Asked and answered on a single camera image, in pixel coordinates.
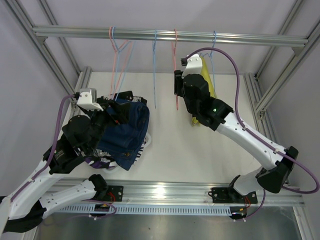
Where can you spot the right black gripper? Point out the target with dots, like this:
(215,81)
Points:
(178,82)

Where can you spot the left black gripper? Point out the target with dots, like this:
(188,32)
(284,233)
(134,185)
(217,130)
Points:
(121,117)

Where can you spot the black white patterned trousers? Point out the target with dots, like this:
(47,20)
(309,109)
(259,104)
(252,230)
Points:
(124,95)

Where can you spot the navy blue trousers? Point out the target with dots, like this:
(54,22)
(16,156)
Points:
(123,141)

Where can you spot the yellow green trousers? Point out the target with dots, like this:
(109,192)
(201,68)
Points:
(205,74)

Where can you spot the pink hanger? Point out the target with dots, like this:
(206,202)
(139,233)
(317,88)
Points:
(173,51)
(117,49)

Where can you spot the light blue hanger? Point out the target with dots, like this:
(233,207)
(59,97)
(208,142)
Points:
(154,65)
(121,69)
(210,55)

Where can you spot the purple camouflage trousers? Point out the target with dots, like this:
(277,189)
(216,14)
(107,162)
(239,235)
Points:
(100,162)

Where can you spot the white plastic basket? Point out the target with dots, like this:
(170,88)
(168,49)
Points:
(115,167)

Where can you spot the white black lettered trousers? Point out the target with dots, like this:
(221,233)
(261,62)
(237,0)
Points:
(104,154)

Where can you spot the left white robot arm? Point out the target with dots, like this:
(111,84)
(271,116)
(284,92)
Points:
(30,204)

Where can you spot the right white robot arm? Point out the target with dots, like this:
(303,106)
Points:
(219,116)

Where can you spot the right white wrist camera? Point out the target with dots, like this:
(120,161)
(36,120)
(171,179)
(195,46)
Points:
(194,66)

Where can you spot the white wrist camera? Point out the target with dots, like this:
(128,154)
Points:
(194,66)
(87,100)

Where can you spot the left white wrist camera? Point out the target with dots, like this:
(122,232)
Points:
(87,100)

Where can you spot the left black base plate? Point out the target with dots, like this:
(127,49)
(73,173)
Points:
(114,194)

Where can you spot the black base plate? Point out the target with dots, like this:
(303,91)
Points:
(227,195)
(114,194)

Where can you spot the aluminium front rail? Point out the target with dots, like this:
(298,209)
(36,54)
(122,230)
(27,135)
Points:
(194,194)

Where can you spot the grey slotted cable duct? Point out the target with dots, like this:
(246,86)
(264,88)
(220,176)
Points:
(139,209)

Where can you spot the aluminium hanging rail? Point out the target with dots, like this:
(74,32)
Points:
(119,33)

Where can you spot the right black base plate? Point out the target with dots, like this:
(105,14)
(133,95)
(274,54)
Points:
(227,195)

